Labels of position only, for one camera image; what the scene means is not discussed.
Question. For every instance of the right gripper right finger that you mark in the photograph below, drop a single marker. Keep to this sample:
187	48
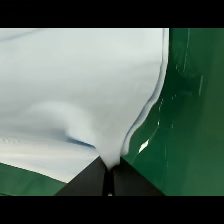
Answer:
133	181

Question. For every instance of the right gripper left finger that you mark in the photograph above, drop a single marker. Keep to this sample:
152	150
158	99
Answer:
90	181

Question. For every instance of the white shirt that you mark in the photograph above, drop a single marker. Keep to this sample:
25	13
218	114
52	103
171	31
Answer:
83	83

